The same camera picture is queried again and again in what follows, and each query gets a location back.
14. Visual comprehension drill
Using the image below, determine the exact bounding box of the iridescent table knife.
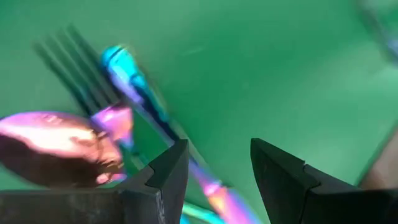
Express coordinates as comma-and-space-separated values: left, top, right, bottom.
99, 45, 261, 224

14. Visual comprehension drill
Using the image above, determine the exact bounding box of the iridescent spoon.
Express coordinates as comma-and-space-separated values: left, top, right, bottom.
0, 110, 129, 189

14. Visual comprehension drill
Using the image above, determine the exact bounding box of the iridescent fork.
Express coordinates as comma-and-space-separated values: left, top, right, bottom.
32, 24, 224, 224

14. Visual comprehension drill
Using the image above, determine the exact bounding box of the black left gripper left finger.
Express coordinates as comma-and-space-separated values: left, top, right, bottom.
0, 139, 190, 224

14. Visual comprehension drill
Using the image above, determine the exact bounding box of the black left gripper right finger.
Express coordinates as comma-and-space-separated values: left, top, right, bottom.
251, 138, 398, 224

